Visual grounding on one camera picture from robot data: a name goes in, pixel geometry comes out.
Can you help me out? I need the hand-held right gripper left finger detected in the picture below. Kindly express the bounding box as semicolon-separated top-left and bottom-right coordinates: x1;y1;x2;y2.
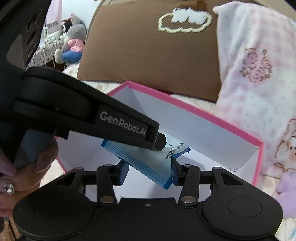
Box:
53;161;130;207

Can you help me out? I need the pink cardboard box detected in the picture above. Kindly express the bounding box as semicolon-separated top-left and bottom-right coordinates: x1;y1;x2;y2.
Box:
57;80;264;202

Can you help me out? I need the person's left hand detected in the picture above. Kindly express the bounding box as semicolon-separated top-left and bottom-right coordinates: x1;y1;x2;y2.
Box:
0;138;59;218

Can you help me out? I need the white device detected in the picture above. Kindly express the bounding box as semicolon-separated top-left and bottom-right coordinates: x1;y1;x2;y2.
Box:
43;20;62;43

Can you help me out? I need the pink patterned pillow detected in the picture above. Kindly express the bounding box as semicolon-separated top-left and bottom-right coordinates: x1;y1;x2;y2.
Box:
212;2;296;219

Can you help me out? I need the brown pillow with cloud patch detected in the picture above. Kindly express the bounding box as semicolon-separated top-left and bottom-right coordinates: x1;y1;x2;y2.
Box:
77;0;222;103

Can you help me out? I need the black and white plush doll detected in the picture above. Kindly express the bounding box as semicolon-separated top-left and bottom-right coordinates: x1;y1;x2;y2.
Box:
60;20;73;35

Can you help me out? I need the purple plush toy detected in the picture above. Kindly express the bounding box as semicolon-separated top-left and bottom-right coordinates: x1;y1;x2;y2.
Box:
277;174;296;218

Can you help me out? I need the blue tissue packet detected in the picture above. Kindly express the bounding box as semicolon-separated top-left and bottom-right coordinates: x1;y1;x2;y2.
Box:
101;137;190;190

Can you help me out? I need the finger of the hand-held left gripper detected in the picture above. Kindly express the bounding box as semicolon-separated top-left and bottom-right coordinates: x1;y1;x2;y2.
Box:
148;132;167;151

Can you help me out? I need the table with patterned cloth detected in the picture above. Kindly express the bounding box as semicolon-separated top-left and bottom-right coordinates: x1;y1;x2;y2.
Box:
26;45;57;68

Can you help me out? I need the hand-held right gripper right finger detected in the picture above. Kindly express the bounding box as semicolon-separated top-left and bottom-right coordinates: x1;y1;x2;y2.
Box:
171;160;244;206

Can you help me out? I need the grey stuffed toy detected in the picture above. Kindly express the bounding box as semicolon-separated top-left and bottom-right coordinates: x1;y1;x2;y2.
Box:
54;14;87;64

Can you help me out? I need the beige curved bed frame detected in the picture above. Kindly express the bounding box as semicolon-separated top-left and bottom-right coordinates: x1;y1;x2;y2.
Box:
253;0;296;15

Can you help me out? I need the white cable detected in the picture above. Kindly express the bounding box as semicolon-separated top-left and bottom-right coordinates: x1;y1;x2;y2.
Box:
44;38;58;70

